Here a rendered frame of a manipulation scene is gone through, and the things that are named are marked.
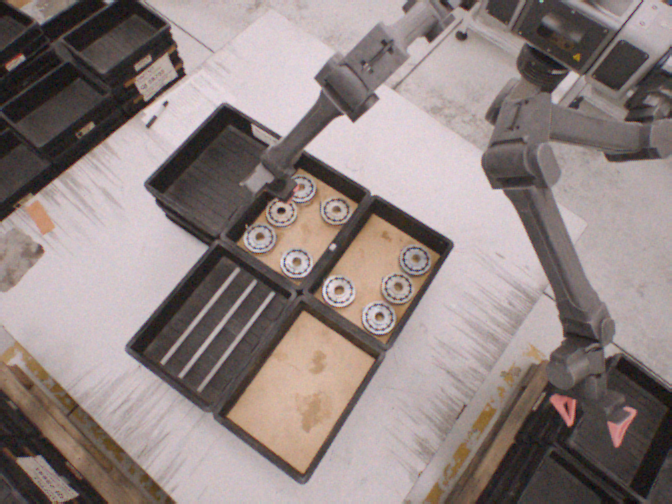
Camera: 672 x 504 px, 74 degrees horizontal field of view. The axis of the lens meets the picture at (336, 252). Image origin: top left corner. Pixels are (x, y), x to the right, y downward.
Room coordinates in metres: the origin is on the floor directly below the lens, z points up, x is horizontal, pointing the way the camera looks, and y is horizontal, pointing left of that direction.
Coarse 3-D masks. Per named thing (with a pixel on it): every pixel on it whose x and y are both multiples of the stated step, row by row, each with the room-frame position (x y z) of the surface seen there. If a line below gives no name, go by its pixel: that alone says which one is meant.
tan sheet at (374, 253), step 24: (360, 240) 0.58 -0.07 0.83; (384, 240) 0.59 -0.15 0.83; (408, 240) 0.60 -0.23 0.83; (336, 264) 0.48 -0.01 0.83; (360, 264) 0.50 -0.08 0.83; (384, 264) 0.51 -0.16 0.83; (432, 264) 0.53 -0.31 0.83; (360, 288) 0.42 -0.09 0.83; (360, 312) 0.34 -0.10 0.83; (384, 336) 0.28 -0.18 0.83
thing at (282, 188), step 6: (282, 180) 0.60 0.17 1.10; (288, 180) 0.63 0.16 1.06; (294, 180) 0.63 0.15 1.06; (270, 186) 0.59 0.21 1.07; (276, 186) 0.59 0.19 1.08; (282, 186) 0.60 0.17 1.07; (288, 186) 0.61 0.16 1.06; (294, 186) 0.61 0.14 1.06; (276, 192) 0.59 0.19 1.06; (282, 192) 0.59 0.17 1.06; (288, 192) 0.59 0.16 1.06; (282, 198) 0.57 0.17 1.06
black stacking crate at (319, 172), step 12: (300, 168) 0.81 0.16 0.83; (312, 168) 0.79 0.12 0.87; (324, 168) 0.77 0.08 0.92; (324, 180) 0.77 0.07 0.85; (336, 180) 0.75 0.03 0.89; (264, 192) 0.66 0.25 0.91; (348, 192) 0.73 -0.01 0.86; (360, 192) 0.71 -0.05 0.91; (252, 204) 0.60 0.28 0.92; (264, 204) 0.65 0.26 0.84; (252, 216) 0.59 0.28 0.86; (240, 228) 0.54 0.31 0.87
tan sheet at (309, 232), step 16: (320, 192) 0.73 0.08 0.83; (336, 192) 0.74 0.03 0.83; (304, 208) 0.66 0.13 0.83; (320, 208) 0.67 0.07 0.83; (352, 208) 0.69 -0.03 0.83; (304, 224) 0.61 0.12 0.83; (320, 224) 0.61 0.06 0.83; (240, 240) 0.52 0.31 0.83; (288, 240) 0.54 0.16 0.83; (304, 240) 0.55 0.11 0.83; (320, 240) 0.56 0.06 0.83; (256, 256) 0.47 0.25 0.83; (272, 256) 0.48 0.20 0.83
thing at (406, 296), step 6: (390, 276) 0.46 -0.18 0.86; (396, 276) 0.46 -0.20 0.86; (402, 276) 0.47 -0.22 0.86; (408, 276) 0.47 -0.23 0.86; (384, 282) 0.44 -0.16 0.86; (390, 282) 0.44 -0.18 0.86; (408, 282) 0.45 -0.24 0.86; (384, 288) 0.42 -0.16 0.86; (408, 288) 0.43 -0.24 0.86; (384, 294) 0.40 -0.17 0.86; (390, 294) 0.40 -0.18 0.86; (402, 294) 0.41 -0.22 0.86; (408, 294) 0.41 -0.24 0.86; (390, 300) 0.38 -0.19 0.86; (396, 300) 0.39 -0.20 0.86; (402, 300) 0.39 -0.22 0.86; (408, 300) 0.39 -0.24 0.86
